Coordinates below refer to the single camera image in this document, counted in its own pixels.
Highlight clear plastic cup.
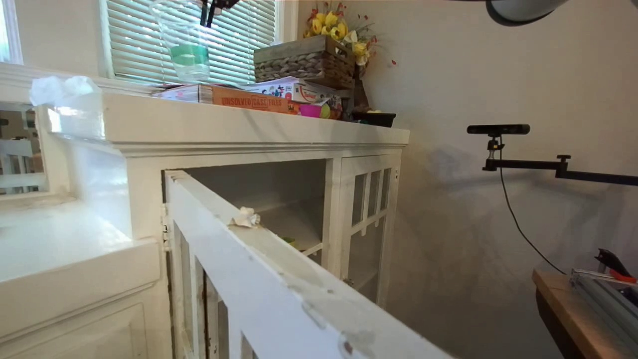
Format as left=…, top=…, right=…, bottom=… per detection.
left=155, top=0, right=209, bottom=83

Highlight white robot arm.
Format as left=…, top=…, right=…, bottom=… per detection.
left=191, top=0, right=566, bottom=28

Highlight wicker basket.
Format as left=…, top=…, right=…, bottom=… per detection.
left=253, top=36, right=355, bottom=89

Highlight white window blinds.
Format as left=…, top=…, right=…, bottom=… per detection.
left=104, top=0, right=279, bottom=85

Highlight orange board game box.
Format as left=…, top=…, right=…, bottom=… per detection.
left=153, top=81, right=305, bottom=115

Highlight white colourful game box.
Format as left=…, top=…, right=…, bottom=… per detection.
left=247, top=76, right=343, bottom=119

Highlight yellow flower bouquet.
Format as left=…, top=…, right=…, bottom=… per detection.
left=303, top=0, right=379, bottom=68

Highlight black bowl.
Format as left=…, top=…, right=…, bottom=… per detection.
left=347, top=111, right=397, bottom=127

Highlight white door knob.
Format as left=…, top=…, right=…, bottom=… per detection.
left=231, top=207, right=261, bottom=229

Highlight open white cabinet door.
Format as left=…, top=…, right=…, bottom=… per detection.
left=165, top=171, right=450, bottom=359

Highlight white built-in cabinet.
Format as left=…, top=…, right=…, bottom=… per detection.
left=2, top=79, right=424, bottom=359

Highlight wooden table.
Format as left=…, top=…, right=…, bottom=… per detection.
left=532, top=271, right=638, bottom=359

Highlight black camera on mount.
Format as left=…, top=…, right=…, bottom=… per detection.
left=466, top=123, right=530, bottom=135

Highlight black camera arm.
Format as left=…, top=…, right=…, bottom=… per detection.
left=484, top=137, right=638, bottom=185

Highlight black camera cable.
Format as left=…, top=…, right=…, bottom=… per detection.
left=496, top=165, right=570, bottom=277

